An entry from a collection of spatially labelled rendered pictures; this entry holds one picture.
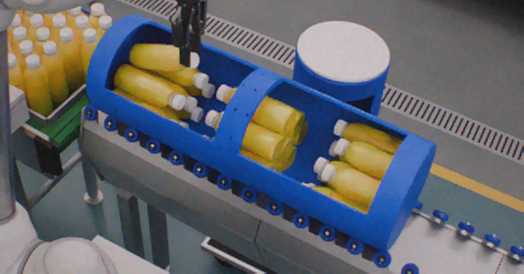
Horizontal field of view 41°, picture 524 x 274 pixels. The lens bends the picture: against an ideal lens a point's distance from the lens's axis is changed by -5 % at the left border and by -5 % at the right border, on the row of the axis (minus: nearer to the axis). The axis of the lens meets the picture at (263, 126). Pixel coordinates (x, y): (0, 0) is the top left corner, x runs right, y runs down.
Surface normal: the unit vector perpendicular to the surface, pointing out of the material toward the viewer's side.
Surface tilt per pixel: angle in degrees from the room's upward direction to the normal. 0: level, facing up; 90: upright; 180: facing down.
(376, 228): 82
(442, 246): 0
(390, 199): 49
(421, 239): 0
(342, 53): 0
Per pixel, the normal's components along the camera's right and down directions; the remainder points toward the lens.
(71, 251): 0.14, -0.68
